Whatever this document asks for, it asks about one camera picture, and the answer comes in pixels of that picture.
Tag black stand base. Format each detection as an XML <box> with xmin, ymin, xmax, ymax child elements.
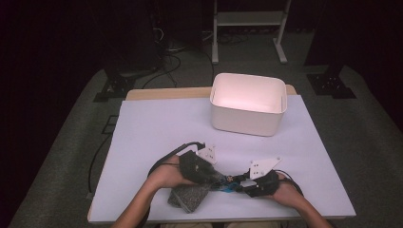
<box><xmin>92</xmin><ymin>61</ymin><xmax>138</xmax><ymax>104</ymax></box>
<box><xmin>305</xmin><ymin>61</ymin><xmax>357</xmax><ymax>100</ymax></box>

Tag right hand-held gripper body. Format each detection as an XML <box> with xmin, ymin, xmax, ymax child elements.
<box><xmin>242</xmin><ymin>156</ymin><xmax>282</xmax><ymax>199</ymax></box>

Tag black square floor frame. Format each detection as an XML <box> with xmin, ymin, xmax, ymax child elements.
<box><xmin>101</xmin><ymin>114</ymin><xmax>120</xmax><ymax>136</ymax></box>

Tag grey fuzzy cloth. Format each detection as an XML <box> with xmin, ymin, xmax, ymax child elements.
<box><xmin>166</xmin><ymin>164</ymin><xmax>224</xmax><ymax>214</ymax></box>

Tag thin black floor cable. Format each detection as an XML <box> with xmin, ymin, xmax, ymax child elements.
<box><xmin>87</xmin><ymin>132</ymin><xmax>114</xmax><ymax>195</ymax></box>

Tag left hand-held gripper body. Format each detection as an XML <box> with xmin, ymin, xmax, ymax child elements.
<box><xmin>178</xmin><ymin>143</ymin><xmax>223</xmax><ymax>186</ymax></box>

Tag white plastic bin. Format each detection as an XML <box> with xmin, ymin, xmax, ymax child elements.
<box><xmin>209</xmin><ymin>72</ymin><xmax>289</xmax><ymax>138</ymax></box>

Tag left hand-held gripper cable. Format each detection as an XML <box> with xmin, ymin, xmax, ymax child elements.
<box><xmin>139</xmin><ymin>141</ymin><xmax>207</xmax><ymax>228</ymax></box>

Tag person's right hand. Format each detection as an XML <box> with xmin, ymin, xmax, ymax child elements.
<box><xmin>269</xmin><ymin>171</ymin><xmax>306</xmax><ymax>209</ymax></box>

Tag white metal stand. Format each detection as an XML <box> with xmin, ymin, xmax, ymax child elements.
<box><xmin>211</xmin><ymin>0</ymin><xmax>293</xmax><ymax>66</ymax></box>

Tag black floor cables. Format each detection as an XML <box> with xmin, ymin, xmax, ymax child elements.
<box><xmin>141</xmin><ymin>27</ymin><xmax>217</xmax><ymax>90</ymax></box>

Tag person's left hand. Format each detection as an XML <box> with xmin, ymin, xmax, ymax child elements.
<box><xmin>146</xmin><ymin>155</ymin><xmax>197</xmax><ymax>191</ymax></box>

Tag blue toy car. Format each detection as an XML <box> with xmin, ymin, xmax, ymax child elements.
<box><xmin>217</xmin><ymin>175</ymin><xmax>246</xmax><ymax>194</ymax></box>

